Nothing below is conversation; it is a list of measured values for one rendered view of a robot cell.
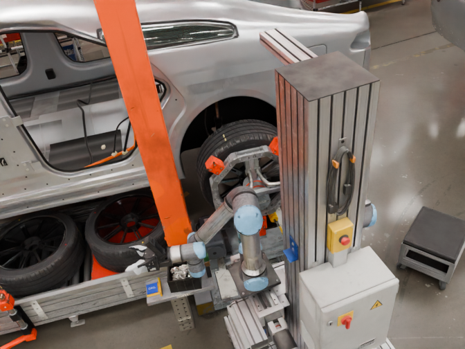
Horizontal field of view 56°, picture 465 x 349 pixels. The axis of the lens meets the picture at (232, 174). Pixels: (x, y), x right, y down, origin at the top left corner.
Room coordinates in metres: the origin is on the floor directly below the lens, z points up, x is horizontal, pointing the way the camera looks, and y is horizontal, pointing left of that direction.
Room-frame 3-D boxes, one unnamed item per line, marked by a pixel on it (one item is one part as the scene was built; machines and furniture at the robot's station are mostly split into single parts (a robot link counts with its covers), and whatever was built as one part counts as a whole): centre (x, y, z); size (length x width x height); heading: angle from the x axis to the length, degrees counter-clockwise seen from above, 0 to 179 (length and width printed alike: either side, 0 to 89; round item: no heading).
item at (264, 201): (2.04, -0.13, 0.85); 0.21 x 0.14 x 0.14; 8
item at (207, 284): (1.73, 0.43, 0.44); 0.43 x 0.17 x 0.03; 98
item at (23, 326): (1.76, 1.55, 0.30); 0.09 x 0.05 x 0.50; 98
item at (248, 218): (1.31, -0.04, 1.19); 0.15 x 0.12 x 0.55; 1
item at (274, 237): (2.28, -0.10, 0.32); 0.40 x 0.30 x 0.28; 98
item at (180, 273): (1.73, 0.39, 0.51); 0.20 x 0.14 x 0.13; 90
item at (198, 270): (1.33, 0.23, 1.12); 0.11 x 0.08 x 0.11; 1
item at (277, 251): (2.28, -0.08, 0.13); 0.50 x 0.36 x 0.10; 98
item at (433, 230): (1.95, -1.35, 0.17); 0.43 x 0.36 x 0.34; 138
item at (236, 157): (2.11, -0.12, 0.85); 0.54 x 0.07 x 0.54; 98
